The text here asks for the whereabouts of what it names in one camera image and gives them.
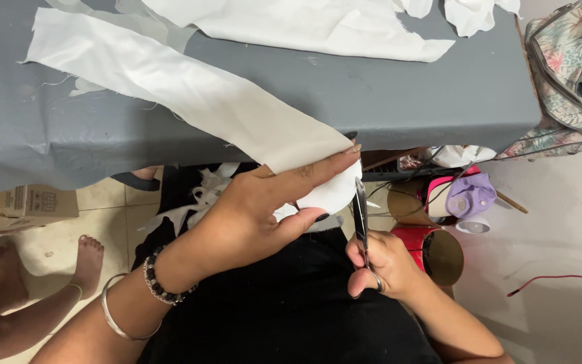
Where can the person's right hand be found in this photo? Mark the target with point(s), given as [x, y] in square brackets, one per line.
[379, 265]

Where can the person's left hand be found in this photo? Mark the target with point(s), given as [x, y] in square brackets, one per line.
[250, 212]

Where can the silver scissors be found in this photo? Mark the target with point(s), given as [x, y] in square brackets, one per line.
[361, 222]

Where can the long white fabric strip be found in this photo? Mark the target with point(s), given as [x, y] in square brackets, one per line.
[185, 96]

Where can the pile of white fabric scraps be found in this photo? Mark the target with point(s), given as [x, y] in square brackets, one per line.
[205, 197]

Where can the red round tin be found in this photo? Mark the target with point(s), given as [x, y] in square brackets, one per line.
[430, 253]

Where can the brown round lid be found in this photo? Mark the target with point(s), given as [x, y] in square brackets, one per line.
[407, 202]

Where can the pink container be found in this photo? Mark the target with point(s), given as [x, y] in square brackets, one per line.
[437, 194]

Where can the white plastic cup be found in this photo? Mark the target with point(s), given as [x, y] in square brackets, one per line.
[473, 225]

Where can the purple cap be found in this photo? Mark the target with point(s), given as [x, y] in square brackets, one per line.
[468, 194]

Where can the white plastic bag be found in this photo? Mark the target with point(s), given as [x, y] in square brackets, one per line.
[460, 155]

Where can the wooden stick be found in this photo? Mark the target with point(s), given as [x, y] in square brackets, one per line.
[511, 201]

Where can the silver bangle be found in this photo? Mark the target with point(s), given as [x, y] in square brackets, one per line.
[119, 313]

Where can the grey table cover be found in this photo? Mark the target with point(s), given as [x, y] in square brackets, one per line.
[422, 96]

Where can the green anklet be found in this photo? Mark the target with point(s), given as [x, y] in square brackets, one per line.
[76, 290]

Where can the large white fabric piece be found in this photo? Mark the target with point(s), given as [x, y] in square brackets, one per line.
[311, 25]

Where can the sheer white fabric piece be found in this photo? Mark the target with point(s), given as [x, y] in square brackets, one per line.
[134, 20]

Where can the cardboard box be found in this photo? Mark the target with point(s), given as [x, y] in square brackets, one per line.
[23, 207]

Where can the floral zipped bag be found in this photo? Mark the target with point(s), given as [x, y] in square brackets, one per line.
[569, 81]

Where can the crumpled white fabric piece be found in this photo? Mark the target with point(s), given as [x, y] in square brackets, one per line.
[473, 12]

